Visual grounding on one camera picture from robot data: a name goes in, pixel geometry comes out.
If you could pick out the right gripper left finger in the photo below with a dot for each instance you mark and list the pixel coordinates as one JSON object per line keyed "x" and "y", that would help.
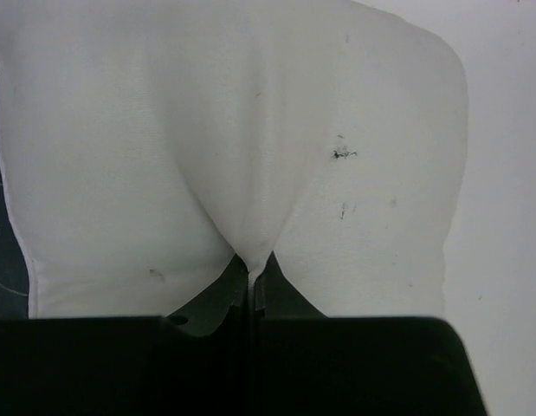
{"x": 205, "y": 313}

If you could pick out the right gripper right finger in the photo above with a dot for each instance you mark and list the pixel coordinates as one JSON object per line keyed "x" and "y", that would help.
{"x": 276, "y": 298}

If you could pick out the white pillow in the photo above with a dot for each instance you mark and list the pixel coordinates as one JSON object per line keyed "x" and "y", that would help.
{"x": 143, "y": 144}

